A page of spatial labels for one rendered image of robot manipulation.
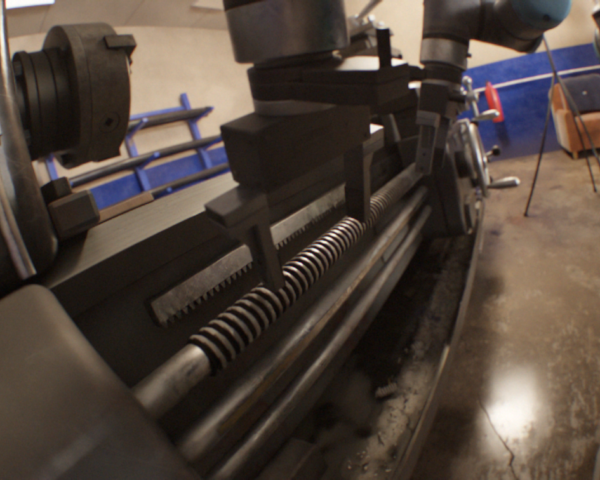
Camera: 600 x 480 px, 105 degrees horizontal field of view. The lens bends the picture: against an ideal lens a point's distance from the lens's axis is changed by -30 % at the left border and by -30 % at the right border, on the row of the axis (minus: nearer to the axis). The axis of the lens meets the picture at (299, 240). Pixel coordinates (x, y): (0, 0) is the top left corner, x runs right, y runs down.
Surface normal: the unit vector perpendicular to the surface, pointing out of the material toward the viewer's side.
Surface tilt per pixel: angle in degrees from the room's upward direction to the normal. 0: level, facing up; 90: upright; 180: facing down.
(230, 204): 25
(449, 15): 89
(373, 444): 0
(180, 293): 90
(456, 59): 99
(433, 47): 78
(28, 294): 32
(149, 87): 90
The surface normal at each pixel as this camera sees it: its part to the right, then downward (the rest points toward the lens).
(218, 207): -0.15, -0.78
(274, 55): -0.27, 0.62
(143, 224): 0.19, -0.80
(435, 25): -0.77, 0.19
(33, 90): 0.83, 0.07
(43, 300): 0.33, -0.92
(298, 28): 0.21, 0.57
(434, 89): -0.56, 0.28
